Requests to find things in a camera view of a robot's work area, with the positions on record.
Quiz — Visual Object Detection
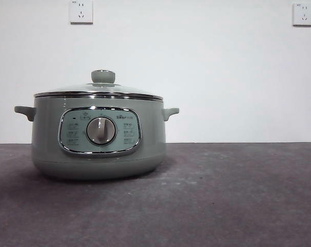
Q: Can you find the white wall socket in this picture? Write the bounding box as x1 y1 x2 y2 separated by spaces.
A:
70 0 94 26
292 2 311 27

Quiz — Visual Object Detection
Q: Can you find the glass lid with green knob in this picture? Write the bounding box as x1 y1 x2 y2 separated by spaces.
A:
33 68 163 99

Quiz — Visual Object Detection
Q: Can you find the sage green electric cooking pot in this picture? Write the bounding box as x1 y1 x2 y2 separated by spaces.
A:
13 94 180 180

